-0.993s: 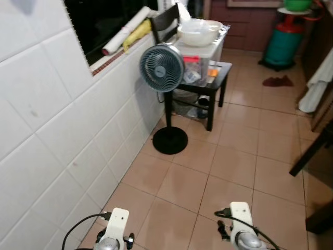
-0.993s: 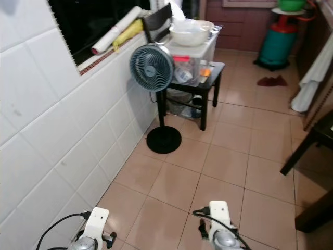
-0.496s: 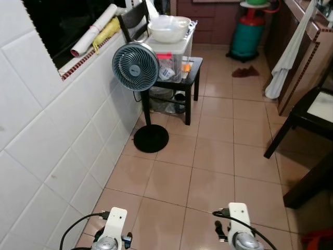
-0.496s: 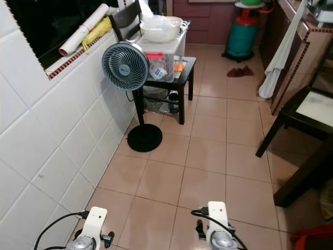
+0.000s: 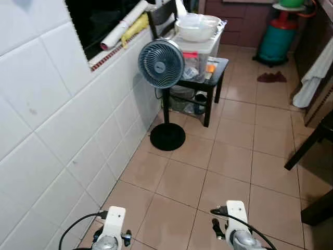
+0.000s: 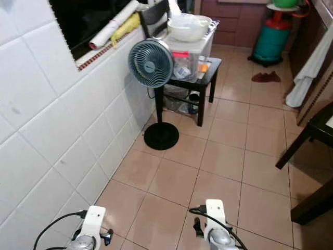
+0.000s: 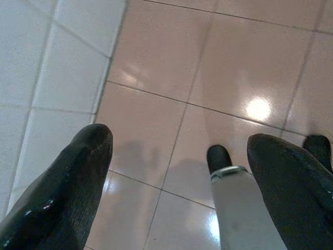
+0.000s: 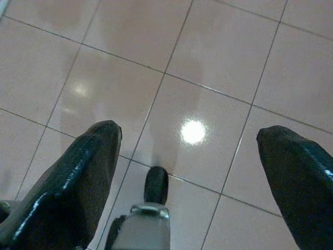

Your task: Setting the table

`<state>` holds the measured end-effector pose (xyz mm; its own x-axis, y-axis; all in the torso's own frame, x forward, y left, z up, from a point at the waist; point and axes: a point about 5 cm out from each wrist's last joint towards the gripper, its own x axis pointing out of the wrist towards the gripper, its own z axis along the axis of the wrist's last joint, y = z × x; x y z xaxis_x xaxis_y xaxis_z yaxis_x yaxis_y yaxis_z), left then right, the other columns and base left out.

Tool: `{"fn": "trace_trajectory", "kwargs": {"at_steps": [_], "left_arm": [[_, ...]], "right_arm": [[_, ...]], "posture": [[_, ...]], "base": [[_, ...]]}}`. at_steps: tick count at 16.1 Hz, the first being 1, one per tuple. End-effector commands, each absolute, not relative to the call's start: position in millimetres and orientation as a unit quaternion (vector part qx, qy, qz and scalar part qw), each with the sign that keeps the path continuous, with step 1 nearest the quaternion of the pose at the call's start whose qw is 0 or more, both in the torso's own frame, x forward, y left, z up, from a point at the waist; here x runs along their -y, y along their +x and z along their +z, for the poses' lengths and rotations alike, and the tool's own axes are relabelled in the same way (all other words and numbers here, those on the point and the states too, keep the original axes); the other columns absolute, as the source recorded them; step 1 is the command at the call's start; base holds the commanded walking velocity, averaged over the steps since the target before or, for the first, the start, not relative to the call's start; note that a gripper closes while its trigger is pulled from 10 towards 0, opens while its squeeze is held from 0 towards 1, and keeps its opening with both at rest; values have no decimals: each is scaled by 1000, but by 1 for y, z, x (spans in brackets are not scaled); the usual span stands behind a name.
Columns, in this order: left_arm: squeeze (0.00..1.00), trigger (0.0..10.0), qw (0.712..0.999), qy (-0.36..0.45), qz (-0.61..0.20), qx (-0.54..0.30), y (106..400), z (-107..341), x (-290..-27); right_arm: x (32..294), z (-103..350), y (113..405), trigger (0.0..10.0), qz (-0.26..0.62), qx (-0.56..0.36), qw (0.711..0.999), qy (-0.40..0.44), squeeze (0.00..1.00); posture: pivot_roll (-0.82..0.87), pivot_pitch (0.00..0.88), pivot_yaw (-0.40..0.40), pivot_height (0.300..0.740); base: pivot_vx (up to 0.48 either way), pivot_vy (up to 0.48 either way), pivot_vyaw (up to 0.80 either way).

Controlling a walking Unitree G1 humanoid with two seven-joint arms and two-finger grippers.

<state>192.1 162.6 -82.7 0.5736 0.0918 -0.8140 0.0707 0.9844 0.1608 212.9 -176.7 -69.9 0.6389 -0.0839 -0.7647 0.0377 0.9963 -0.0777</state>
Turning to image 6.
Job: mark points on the green gas cylinder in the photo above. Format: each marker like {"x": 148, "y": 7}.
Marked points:
{"x": 269, "y": 44}

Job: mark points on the dark brown wooden cabinet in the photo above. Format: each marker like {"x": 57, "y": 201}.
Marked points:
{"x": 302, "y": 36}

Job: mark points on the clear plastic bag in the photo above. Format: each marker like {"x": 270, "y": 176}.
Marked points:
{"x": 174, "y": 99}

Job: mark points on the yellow cloth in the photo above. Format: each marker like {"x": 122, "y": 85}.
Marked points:
{"x": 129, "y": 25}

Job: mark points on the black chair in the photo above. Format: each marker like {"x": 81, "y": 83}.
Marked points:
{"x": 153, "y": 15}

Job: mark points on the dark marble-top table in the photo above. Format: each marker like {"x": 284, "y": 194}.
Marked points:
{"x": 315, "y": 130}

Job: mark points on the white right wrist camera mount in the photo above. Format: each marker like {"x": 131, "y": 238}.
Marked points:
{"x": 215, "y": 213}

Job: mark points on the white plastic basin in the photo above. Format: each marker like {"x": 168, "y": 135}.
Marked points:
{"x": 189, "y": 30}

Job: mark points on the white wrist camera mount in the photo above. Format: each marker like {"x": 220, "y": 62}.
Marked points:
{"x": 93, "y": 219}
{"x": 215, "y": 213}

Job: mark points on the grey standing fan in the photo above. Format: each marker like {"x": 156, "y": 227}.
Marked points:
{"x": 150, "y": 63}

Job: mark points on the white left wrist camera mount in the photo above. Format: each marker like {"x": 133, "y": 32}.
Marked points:
{"x": 93, "y": 219}

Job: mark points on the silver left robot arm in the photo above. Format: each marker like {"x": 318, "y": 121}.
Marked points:
{"x": 83, "y": 244}

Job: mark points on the black side table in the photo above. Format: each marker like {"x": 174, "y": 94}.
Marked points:
{"x": 208, "y": 83}

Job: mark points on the white rolled paper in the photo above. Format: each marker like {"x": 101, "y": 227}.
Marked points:
{"x": 112, "y": 26}

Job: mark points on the green bowl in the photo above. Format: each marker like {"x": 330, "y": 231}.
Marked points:
{"x": 283, "y": 2}

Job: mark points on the white hanging towel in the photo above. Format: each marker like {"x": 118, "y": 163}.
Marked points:
{"x": 299, "y": 88}

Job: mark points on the dark red rag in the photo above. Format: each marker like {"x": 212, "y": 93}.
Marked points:
{"x": 265, "y": 77}

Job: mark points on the clear plastic storage box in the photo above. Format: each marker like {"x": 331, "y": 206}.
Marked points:
{"x": 195, "y": 52}

